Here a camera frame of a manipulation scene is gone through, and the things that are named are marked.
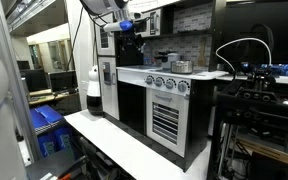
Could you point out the large black monitor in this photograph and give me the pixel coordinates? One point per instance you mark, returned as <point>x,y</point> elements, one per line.
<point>250,30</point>

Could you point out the white oven door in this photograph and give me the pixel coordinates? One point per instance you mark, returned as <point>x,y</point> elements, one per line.
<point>167,123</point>

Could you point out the white and black small robot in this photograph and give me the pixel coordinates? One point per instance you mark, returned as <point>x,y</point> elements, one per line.
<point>94,90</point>

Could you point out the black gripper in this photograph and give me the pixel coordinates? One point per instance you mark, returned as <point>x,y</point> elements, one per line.
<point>130,40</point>

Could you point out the black 3D printer frame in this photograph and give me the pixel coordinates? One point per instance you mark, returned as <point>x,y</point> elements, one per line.
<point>257,110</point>

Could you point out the white and blue wrist camera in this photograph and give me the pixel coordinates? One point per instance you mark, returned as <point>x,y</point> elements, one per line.
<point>117,26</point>

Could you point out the white toy microwave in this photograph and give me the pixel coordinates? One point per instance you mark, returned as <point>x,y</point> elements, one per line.
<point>149,23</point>

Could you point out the fridge door with dispenser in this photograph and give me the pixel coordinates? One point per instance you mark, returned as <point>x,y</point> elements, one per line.
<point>114,96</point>

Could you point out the grey lidded cooker pot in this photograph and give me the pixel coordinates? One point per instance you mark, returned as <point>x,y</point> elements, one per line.
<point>169,60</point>

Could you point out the wooden toy spatula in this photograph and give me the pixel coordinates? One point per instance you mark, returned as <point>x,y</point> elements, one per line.
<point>202,55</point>

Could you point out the white toy kitchen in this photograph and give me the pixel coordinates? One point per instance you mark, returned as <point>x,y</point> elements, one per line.
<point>170,110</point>

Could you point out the white windowed fridge door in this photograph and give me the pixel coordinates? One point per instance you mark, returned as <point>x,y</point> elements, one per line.
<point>111,36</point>

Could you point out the steel grey pot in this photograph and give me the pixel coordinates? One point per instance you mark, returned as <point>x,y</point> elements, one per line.
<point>182,67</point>

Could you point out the blue storage bin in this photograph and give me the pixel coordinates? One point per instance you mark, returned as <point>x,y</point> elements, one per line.
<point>45,116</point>

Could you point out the grey stove knob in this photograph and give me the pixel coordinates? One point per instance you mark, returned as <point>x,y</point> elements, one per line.
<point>159,81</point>
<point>183,86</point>
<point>149,79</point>
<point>170,83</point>

